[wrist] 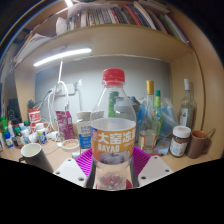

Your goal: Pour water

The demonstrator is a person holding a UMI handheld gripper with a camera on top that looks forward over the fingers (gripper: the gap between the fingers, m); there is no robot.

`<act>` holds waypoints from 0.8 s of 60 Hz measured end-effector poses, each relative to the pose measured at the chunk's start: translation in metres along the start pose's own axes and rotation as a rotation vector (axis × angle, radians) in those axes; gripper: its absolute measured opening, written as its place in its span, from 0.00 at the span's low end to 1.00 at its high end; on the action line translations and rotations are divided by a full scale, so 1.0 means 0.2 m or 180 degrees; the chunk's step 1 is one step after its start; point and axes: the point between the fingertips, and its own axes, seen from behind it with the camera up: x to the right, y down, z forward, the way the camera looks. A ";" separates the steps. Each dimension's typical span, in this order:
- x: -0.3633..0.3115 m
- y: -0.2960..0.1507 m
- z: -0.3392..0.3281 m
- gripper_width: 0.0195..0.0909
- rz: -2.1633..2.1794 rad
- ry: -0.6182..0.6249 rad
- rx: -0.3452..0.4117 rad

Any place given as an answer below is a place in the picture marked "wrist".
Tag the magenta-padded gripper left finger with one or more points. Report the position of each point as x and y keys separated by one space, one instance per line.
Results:
x=70 y=169

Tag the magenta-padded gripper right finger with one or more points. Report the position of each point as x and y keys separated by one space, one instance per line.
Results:
x=154 y=168

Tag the white round lid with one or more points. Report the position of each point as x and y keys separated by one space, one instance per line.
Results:
x=70 y=144

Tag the dark grey mug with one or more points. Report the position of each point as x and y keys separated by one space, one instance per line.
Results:
x=37 y=157

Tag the brown jar with white lid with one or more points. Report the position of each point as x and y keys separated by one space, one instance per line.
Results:
x=179 y=141

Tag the white and blue box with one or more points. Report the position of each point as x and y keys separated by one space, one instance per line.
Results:
x=84 y=131

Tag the pink carton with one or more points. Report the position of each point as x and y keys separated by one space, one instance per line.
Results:
x=65 y=125

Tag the white pill bottle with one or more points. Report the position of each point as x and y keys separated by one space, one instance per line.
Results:
x=41 y=134

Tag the brown mug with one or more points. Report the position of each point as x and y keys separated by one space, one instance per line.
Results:
x=196 y=144

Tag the clear bottle with orange label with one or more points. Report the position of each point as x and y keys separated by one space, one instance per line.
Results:
x=113 y=140

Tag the blue plastic bag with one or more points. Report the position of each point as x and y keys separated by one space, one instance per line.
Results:
x=168 y=116

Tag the dark small bottle, green cap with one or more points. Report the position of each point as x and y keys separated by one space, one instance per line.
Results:
x=18 y=137

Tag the bottle with green cap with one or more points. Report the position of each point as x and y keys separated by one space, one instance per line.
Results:
x=157 y=106

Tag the red can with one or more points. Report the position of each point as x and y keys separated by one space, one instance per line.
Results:
x=34 y=116

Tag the small white bottle, blue label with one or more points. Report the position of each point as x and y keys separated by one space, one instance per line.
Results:
x=8 y=140

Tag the clear glass bottle, white cap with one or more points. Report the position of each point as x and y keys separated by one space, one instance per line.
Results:
x=187 y=106

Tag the glass bottle with yellow cap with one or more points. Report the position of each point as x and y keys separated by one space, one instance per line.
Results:
x=150 y=96

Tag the white LED light strip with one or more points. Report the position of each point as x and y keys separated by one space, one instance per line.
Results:
x=62 y=56

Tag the row of books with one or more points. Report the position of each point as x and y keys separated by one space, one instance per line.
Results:
x=133 y=15

